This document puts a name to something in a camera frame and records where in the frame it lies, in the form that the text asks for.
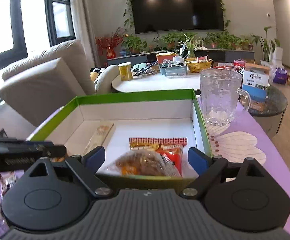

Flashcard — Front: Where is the clear bag brown snack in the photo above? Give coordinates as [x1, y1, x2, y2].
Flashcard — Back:
[106, 150, 181, 177]

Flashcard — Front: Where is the beige long snack packet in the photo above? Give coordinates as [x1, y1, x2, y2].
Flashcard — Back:
[81, 121, 114, 157]

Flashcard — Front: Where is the red orange snack packet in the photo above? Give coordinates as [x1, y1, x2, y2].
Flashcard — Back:
[129, 138, 187, 176]

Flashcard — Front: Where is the purple floral tablecloth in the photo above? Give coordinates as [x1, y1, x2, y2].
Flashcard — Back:
[0, 97, 290, 240]

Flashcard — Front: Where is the green cardboard box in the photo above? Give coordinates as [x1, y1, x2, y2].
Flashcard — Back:
[28, 89, 212, 178]

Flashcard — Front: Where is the beige armchair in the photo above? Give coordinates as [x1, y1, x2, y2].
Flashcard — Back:
[0, 40, 120, 127]

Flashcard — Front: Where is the dark round side table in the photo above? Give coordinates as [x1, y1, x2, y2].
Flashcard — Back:
[248, 85, 288, 138]

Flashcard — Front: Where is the clear glass mug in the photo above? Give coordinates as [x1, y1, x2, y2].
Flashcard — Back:
[200, 68, 251, 126]

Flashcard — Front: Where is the white round coffee table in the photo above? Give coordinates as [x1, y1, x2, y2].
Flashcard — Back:
[112, 73, 200, 93]

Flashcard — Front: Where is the yellow woven basket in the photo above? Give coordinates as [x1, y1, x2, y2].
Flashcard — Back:
[185, 58, 213, 73]

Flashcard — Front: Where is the blue white carton box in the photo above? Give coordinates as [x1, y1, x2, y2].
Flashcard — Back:
[242, 63, 270, 112]

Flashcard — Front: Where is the blue plastic organizer tray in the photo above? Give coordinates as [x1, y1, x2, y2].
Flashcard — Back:
[159, 62, 187, 77]

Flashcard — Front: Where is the yellow tin can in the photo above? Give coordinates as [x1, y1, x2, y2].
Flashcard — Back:
[118, 62, 133, 81]

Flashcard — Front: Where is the purple gift bag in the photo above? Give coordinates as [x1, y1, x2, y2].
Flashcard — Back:
[273, 67, 288, 85]

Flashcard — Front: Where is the black tv cabinet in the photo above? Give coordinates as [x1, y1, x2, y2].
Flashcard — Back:
[106, 48, 255, 67]

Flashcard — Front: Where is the orange box on table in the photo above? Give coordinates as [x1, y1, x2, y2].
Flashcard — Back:
[156, 51, 178, 64]

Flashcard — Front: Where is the red flower decoration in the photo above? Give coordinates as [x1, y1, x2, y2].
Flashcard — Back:
[95, 27, 125, 59]

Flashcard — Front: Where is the spider plant in vase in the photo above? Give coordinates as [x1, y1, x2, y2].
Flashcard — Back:
[180, 34, 201, 58]

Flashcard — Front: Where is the tall green floor plant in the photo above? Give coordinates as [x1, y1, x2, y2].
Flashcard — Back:
[251, 26, 281, 62]

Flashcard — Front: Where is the wall mounted black television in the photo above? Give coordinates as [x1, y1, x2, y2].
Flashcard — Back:
[131, 0, 225, 34]

